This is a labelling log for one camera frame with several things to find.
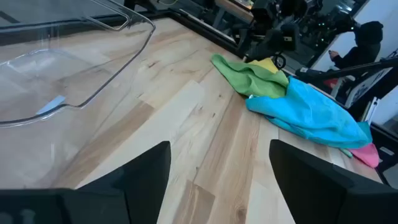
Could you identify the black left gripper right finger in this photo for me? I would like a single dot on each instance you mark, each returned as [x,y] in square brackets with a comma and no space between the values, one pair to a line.
[308,186]

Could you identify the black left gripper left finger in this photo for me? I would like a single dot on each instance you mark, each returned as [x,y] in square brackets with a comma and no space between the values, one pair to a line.
[146,180]

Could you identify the pink microfiber towel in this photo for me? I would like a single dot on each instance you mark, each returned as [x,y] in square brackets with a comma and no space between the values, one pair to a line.
[368,155]

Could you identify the blue microfiber towel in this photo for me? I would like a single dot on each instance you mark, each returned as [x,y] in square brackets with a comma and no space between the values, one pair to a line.
[311,115]

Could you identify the bright green microfiber towel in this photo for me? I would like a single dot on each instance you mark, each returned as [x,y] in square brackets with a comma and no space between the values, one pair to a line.
[248,81]

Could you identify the yellow microfiber towel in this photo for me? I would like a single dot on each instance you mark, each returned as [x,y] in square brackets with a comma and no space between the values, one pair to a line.
[265,64]

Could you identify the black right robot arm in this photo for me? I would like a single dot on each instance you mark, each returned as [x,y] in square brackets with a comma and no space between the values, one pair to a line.
[264,40]

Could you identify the white printed board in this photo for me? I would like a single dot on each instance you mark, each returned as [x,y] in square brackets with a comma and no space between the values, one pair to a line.
[363,87]

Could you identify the black metal bar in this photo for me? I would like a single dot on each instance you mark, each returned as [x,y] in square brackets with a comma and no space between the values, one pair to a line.
[342,72]

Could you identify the clear plastic bin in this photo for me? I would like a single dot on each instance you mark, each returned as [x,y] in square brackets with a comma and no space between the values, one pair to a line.
[77,62]

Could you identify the person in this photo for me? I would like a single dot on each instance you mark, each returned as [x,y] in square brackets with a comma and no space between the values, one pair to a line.
[363,49]

